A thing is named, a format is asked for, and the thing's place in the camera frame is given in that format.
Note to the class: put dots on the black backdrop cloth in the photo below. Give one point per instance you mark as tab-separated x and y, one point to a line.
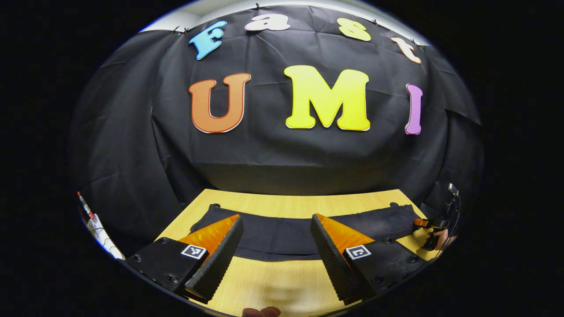
264	163

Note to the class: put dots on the red pen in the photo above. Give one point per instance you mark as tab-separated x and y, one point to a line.
87	208

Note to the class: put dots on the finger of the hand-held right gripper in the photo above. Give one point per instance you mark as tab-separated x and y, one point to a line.
429	223

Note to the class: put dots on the black stand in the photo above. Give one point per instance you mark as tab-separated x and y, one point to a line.
453	204

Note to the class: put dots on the white sheet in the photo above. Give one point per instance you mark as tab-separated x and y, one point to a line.
103	237

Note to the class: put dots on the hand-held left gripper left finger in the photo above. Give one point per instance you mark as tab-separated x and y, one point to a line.
218	259

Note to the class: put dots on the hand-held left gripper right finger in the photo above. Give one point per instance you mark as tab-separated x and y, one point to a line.
330	259

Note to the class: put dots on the black jeans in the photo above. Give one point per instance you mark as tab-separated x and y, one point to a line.
277	237

